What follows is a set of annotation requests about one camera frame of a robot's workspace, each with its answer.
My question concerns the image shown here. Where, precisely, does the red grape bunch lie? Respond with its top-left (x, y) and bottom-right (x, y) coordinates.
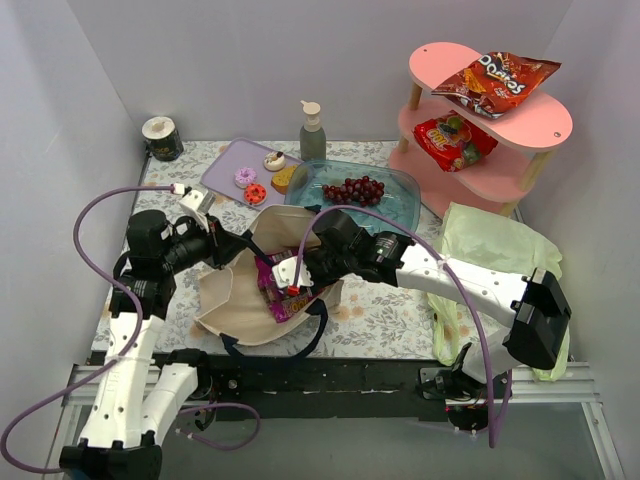
top-left (321, 176), bottom-right (385, 207)

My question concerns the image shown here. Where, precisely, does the beige canvas tote bag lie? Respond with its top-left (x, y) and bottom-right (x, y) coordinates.
top-left (197, 205), bottom-right (343, 357)

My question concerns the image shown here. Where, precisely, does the purple snack bag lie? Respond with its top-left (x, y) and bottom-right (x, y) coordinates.
top-left (254, 257), bottom-right (323, 324)

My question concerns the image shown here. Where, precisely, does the orange toy bread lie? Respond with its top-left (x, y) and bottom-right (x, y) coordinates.
top-left (271, 165), bottom-right (297, 195)

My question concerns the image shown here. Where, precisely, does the white cream toy pastry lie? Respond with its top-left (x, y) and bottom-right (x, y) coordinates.
top-left (263, 151), bottom-right (286, 172)

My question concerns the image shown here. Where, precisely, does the light green plastic grocery bag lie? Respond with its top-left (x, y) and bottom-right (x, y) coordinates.
top-left (428, 203), bottom-right (562, 366)

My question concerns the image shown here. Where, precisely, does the red fruit candy bag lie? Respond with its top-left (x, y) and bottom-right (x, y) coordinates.
top-left (413, 110), bottom-right (498, 172)

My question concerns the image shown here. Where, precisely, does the orange Doritos chip bag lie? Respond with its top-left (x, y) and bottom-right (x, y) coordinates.
top-left (432, 51), bottom-right (561, 119)

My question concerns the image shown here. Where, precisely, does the purple toy food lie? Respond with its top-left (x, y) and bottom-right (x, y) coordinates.
top-left (234, 167), bottom-right (257, 189)

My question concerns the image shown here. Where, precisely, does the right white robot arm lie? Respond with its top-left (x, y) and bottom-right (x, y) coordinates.
top-left (296, 206), bottom-right (571, 398)

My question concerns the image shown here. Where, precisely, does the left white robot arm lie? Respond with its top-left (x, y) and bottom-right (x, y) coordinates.
top-left (59, 210), bottom-right (244, 479)

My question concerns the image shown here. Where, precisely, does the blue transparent plastic tray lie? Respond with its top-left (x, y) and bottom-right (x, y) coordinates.
top-left (285, 160), bottom-right (421, 232)

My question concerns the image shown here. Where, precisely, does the purple plastic lid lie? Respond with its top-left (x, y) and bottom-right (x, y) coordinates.
top-left (201, 138), bottom-right (285, 210)

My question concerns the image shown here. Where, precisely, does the white cup behind tote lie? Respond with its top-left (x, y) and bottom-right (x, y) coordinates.
top-left (141, 116), bottom-right (184, 162)

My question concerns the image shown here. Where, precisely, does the grey soap pump bottle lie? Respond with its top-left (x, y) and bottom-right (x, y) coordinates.
top-left (299, 100), bottom-right (326, 161)

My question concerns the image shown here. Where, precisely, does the pink three-tier shelf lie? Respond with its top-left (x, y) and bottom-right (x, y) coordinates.
top-left (390, 42), bottom-right (573, 216)

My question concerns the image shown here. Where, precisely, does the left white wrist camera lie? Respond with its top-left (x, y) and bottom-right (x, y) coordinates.
top-left (172, 183), bottom-right (214, 232)

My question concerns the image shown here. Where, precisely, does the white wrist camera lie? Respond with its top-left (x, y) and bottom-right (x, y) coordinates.
top-left (272, 256), bottom-right (314, 296)
top-left (172, 183), bottom-right (214, 232)

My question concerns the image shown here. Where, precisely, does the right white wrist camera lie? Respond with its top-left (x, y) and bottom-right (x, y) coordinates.
top-left (272, 256), bottom-right (314, 296)

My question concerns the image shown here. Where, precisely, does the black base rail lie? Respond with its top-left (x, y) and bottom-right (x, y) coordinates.
top-left (89, 349), bottom-right (512, 422)

